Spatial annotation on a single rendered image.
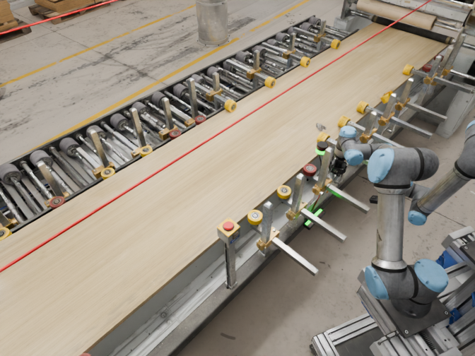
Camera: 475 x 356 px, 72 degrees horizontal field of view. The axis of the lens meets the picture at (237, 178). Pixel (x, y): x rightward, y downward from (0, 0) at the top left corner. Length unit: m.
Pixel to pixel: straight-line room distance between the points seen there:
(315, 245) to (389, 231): 1.60
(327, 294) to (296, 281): 0.24
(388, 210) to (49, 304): 1.45
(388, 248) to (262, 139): 1.24
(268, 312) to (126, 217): 1.22
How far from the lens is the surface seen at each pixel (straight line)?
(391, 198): 1.22
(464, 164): 1.48
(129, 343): 1.86
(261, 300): 2.53
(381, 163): 1.18
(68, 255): 1.85
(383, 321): 1.66
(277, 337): 2.46
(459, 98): 4.05
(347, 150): 1.58
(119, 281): 1.68
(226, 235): 1.33
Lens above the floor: 2.33
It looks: 46 degrees down
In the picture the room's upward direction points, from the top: 1 degrees counter-clockwise
